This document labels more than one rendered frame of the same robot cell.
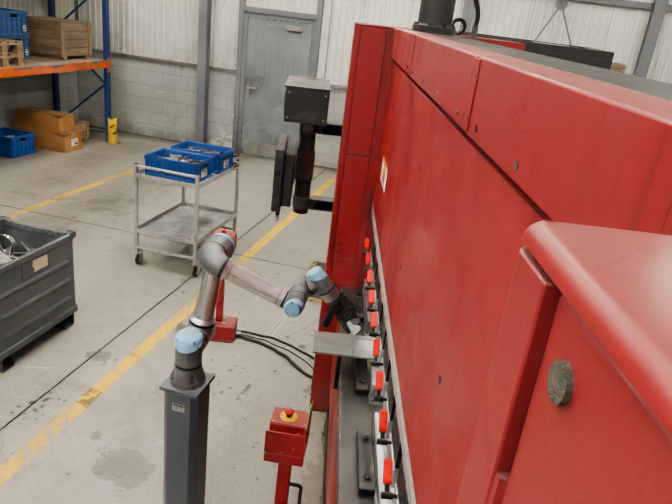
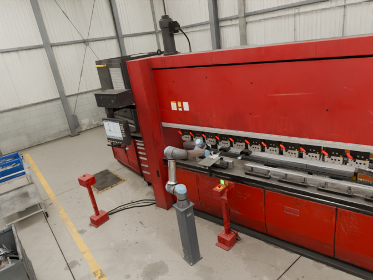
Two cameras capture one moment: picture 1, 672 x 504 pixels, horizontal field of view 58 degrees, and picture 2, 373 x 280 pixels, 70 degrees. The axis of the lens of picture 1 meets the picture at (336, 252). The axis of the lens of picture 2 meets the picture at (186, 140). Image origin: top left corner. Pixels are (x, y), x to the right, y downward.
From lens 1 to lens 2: 2.33 m
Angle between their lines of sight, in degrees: 43
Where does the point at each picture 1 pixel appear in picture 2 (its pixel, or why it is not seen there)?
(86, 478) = not seen: outside the picture
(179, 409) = (189, 214)
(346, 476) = (260, 179)
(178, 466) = (193, 236)
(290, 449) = (231, 193)
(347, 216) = (156, 131)
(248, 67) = not seen: outside the picture
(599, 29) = (103, 49)
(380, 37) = (146, 63)
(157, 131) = not seen: outside the picture
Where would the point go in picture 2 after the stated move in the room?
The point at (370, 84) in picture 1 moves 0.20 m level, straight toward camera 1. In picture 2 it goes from (148, 80) to (158, 80)
